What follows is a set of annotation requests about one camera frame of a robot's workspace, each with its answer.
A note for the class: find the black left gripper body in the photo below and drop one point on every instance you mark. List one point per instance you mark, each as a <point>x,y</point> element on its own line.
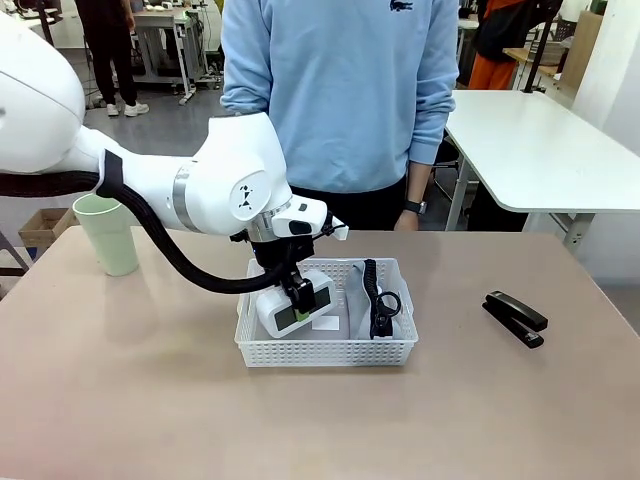
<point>280,252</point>

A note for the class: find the white digital clock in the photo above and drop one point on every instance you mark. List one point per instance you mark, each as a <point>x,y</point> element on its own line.
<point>275,312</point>

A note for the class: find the pale green plastic cup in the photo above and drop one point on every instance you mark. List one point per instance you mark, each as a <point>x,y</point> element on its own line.
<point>112,240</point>

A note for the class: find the black stapler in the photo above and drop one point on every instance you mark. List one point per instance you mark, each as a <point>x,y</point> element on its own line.
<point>517,315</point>

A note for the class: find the person's left forearm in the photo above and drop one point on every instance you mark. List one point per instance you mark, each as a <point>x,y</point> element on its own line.
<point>419,182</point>

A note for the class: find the white perforated plastic basket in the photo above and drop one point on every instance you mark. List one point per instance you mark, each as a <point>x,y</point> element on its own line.
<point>325,352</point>

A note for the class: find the person's left hand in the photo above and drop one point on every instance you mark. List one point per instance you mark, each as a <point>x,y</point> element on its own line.
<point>406,221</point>

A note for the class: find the white paper label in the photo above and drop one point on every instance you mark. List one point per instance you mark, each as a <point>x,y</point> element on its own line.
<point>325,323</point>

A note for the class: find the person's black trousers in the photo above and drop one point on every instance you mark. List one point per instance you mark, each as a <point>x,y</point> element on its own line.
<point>360,205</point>

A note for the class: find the black wrist watch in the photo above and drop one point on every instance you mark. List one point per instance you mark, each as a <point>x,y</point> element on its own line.
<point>415,206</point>

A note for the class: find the light blue sweatshirt torso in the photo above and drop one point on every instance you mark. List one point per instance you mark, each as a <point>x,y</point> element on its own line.
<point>345,90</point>

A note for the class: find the black chair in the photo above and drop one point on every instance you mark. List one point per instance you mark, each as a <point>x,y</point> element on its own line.
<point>445,160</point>

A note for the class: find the brown cardboard box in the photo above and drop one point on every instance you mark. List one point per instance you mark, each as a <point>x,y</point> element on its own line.
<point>42,227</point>

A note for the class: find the grey workshop desk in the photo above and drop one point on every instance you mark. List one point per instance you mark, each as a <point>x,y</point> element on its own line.
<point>165,30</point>

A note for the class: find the bystander in black clothes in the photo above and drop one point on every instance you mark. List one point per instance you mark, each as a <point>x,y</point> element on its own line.
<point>112,50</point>

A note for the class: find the large white table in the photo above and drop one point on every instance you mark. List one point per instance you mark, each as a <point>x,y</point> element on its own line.
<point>540,145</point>

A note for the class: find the bystander in orange trousers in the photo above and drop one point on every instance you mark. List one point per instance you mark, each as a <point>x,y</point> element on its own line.
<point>495,45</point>

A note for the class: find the wooden desk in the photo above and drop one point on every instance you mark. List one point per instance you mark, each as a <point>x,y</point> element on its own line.
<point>530,57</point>

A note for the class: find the black vertical pole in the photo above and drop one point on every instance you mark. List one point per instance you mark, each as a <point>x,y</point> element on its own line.
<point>539,45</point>

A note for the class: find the tan wooden board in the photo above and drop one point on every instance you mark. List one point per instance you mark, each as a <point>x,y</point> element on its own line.
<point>582,47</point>

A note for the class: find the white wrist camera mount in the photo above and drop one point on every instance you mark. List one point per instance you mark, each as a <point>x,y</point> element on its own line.
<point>337,231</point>

